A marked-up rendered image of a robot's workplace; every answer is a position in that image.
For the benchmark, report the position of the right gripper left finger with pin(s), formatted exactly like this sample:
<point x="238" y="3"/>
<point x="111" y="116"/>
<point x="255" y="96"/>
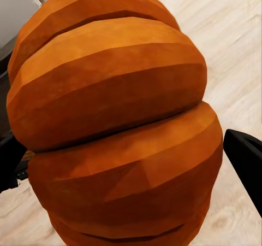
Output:
<point x="11" y="153"/>

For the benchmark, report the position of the pumpkin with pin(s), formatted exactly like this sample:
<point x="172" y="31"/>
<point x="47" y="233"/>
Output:
<point x="106" y="95"/>

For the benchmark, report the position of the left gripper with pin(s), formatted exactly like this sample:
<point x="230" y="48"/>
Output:
<point x="20" y="173"/>

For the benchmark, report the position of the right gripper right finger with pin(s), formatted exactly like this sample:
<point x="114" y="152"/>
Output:
<point x="245" y="154"/>

